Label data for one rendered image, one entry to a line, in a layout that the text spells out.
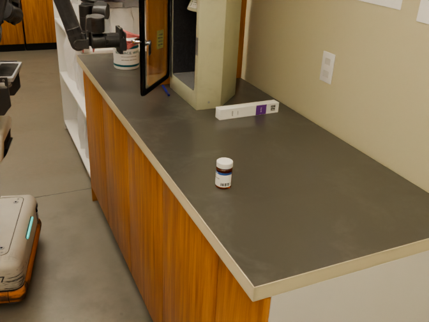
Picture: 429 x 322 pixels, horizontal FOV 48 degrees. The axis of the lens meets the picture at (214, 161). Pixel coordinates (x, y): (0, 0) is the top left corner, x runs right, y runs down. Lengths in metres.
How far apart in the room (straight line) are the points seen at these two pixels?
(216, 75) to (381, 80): 0.65
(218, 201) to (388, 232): 0.46
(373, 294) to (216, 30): 1.13
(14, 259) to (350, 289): 1.54
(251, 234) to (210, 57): 0.93
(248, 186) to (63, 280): 1.40
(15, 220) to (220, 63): 1.28
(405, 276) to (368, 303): 0.13
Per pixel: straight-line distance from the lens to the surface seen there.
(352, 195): 1.48
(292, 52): 2.14
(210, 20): 1.93
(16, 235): 2.48
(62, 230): 2.97
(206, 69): 1.97
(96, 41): 1.98
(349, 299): 1.30
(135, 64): 2.57
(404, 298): 1.46
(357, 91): 1.82
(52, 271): 2.67
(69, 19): 1.95
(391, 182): 1.61
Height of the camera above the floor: 1.64
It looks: 26 degrees down
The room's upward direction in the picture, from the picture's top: 3 degrees clockwise
